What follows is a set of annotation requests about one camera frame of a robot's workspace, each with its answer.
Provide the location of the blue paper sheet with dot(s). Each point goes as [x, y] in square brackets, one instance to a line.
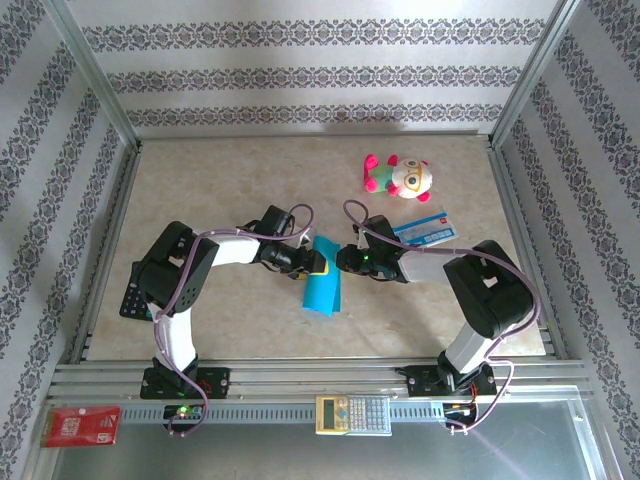
[320, 295]

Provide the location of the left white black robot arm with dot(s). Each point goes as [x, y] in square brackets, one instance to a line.
[175, 335]

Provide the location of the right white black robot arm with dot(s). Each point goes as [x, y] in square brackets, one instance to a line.
[470, 345]

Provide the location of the blue white card packet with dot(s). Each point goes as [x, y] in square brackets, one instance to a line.
[435, 227]

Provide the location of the white pink plush toy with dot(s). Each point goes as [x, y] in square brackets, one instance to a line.
[405, 177]

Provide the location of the gold grey calculator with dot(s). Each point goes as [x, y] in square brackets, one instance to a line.
[350, 415]

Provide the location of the black keypad remote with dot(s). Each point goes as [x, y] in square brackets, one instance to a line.
[131, 300]

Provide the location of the small circuit board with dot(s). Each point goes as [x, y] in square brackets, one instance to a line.
[184, 411]
[457, 410]

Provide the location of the grey metal panel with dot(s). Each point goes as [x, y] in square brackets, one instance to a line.
[300, 455]

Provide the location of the red packet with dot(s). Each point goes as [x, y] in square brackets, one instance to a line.
[80, 425]

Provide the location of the aluminium mounting rail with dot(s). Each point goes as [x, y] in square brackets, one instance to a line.
[310, 372]

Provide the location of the aluminium wall-side rail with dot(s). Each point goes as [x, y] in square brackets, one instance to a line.
[310, 136]

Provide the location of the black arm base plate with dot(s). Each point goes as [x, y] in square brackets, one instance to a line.
[215, 382]
[420, 382]

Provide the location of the aluminium side rail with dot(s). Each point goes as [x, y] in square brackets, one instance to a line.
[520, 225]
[107, 250]

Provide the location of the aluminium frame post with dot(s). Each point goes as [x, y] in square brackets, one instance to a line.
[95, 75]
[532, 75]

